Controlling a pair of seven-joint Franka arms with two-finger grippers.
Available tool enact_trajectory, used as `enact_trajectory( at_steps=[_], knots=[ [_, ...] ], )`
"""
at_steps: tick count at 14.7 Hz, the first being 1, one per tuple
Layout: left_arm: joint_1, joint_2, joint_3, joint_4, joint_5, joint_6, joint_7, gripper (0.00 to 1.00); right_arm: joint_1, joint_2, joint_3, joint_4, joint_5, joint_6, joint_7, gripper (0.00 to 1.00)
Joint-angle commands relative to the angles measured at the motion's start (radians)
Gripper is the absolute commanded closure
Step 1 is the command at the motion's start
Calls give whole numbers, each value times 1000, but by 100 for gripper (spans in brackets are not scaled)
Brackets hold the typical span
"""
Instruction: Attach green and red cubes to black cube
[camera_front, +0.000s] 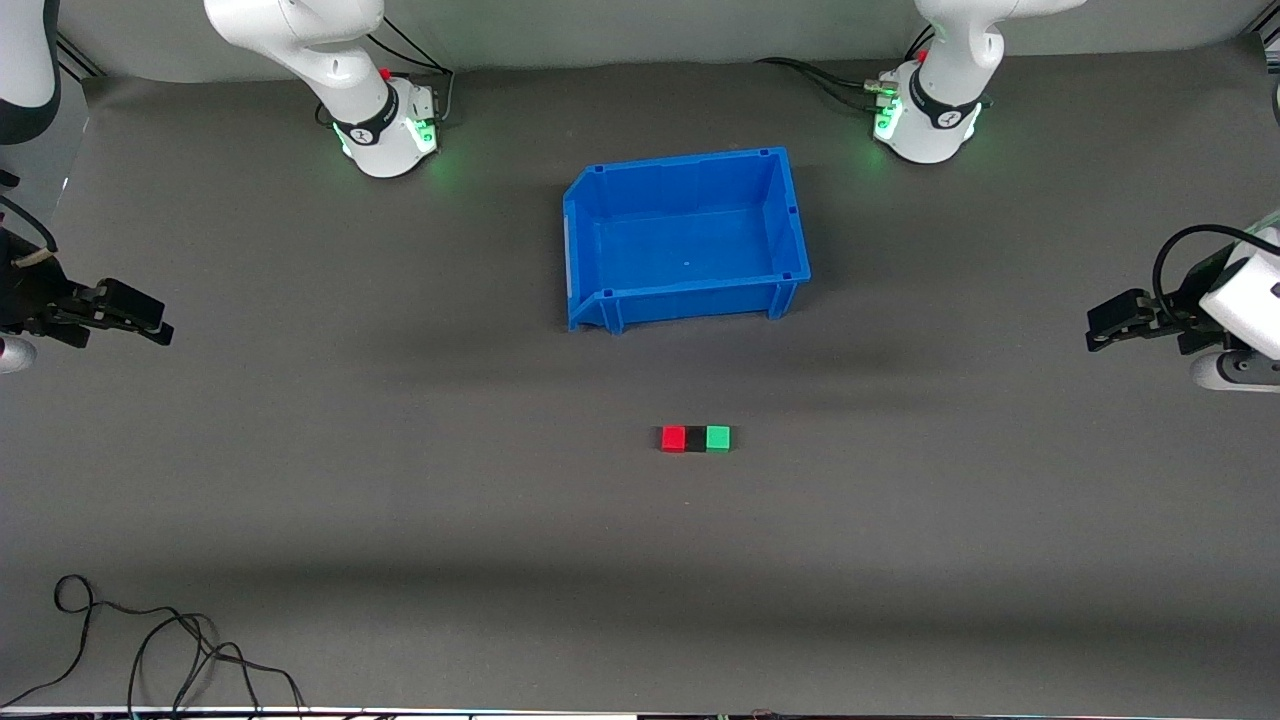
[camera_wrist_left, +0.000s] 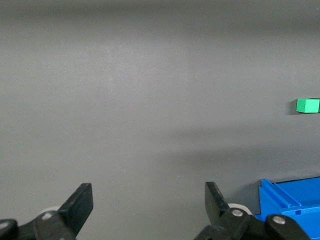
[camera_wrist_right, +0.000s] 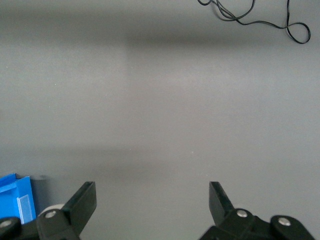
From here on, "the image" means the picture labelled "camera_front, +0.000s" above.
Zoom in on blue plastic bin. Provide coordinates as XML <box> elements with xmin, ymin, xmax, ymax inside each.
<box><xmin>561</xmin><ymin>146</ymin><xmax>812</xmax><ymax>335</ymax></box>

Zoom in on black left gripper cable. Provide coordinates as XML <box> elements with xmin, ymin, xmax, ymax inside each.
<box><xmin>1151</xmin><ymin>224</ymin><xmax>1256</xmax><ymax>306</ymax></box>

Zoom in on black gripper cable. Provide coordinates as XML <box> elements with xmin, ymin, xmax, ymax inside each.
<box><xmin>0</xmin><ymin>193</ymin><xmax>58</xmax><ymax>253</ymax></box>
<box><xmin>1151</xmin><ymin>224</ymin><xmax>1256</xmax><ymax>306</ymax></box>

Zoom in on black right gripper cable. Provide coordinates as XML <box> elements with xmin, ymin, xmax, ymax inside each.
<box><xmin>0</xmin><ymin>193</ymin><xmax>58</xmax><ymax>253</ymax></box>

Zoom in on loose black cable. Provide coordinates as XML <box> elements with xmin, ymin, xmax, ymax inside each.
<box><xmin>0</xmin><ymin>574</ymin><xmax>307</xmax><ymax>720</ymax></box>

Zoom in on black left arm base cables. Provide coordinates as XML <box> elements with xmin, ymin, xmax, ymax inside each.
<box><xmin>753</xmin><ymin>25</ymin><xmax>936</xmax><ymax>113</ymax></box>

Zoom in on black arm base cables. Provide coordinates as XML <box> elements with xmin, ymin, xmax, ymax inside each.
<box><xmin>365</xmin><ymin>33</ymin><xmax>458</xmax><ymax>128</ymax></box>
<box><xmin>753</xmin><ymin>25</ymin><xmax>936</xmax><ymax>113</ymax></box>

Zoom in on black right arm base cables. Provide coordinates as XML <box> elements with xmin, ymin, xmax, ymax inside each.
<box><xmin>365</xmin><ymin>33</ymin><xmax>458</xmax><ymax>128</ymax></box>

